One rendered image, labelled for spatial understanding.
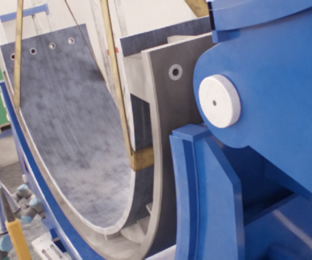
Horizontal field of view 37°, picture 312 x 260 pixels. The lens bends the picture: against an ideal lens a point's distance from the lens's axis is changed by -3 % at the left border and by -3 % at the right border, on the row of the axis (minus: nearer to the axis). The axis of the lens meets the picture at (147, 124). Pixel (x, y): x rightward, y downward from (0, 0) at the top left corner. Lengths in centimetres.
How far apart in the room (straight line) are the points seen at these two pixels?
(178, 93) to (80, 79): 215
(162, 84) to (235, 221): 45
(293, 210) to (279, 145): 63
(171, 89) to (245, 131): 34
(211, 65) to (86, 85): 239
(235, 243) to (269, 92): 53
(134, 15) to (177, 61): 856
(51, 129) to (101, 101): 44
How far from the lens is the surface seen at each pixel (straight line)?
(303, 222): 179
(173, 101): 143
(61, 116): 340
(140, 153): 167
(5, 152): 918
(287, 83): 102
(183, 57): 143
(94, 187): 299
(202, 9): 200
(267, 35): 103
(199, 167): 141
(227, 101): 115
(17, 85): 334
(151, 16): 1015
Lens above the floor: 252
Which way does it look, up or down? 15 degrees down
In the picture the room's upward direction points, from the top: 12 degrees counter-clockwise
